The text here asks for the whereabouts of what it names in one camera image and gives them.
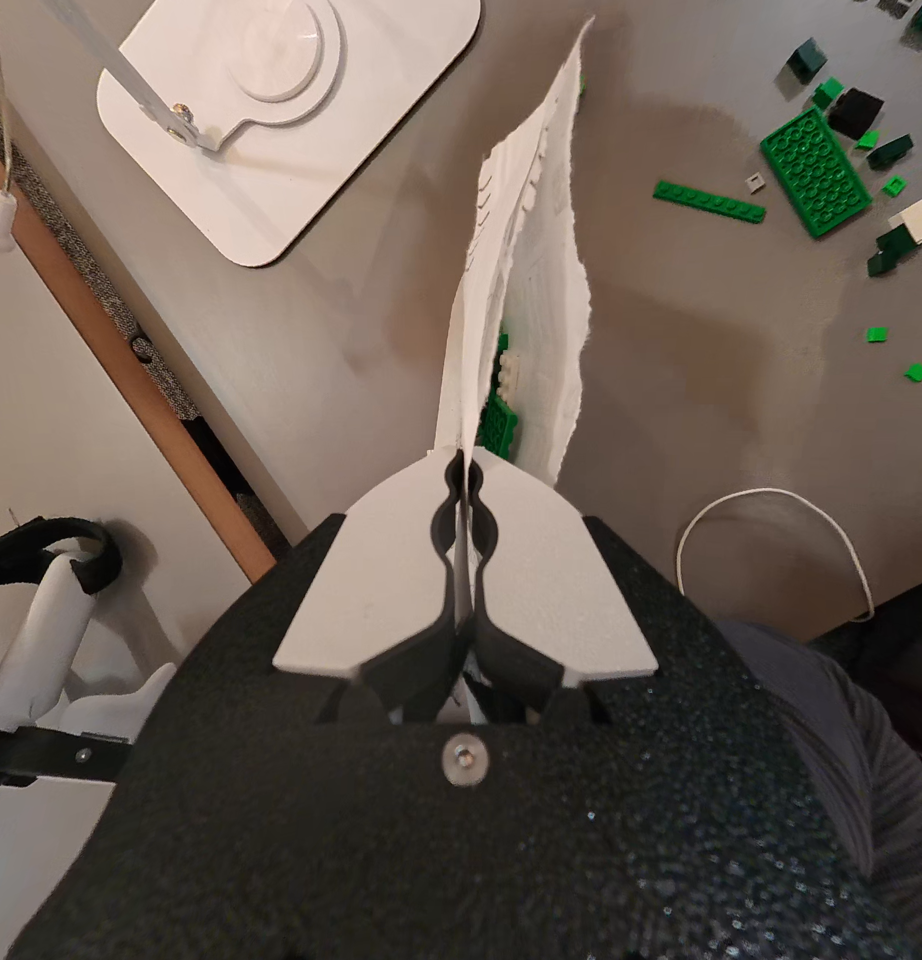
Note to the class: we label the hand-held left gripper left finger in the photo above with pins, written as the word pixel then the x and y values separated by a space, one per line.
pixel 371 592

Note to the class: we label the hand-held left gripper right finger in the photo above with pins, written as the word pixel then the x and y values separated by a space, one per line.
pixel 566 592

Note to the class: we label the white printed paper bag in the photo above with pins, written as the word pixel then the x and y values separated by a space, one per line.
pixel 539 360

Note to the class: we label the wood-edged pale desk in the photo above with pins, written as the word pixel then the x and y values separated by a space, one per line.
pixel 55 450

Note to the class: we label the white toy piece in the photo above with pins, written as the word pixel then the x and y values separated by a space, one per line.
pixel 509 367

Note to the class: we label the person's trousered leg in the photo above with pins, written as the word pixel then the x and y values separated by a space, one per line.
pixel 866 750

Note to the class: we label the long narrow green toy plate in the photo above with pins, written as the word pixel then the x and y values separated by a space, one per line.
pixel 708 201

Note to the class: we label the grey felt divider strip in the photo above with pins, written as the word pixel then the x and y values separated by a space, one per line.
pixel 100 266

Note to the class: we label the large green toy plate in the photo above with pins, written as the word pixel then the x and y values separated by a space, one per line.
pixel 813 172

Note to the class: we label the large white toy brick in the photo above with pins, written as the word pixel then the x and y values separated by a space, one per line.
pixel 918 217

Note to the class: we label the white book stand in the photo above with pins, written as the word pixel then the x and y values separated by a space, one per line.
pixel 281 52

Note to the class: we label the dark brown toy tile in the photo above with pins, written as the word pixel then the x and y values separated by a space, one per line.
pixel 857 112

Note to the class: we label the pile of green toy bricks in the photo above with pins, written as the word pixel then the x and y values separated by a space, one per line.
pixel 828 91

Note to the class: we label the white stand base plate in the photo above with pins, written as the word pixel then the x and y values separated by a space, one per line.
pixel 401 90

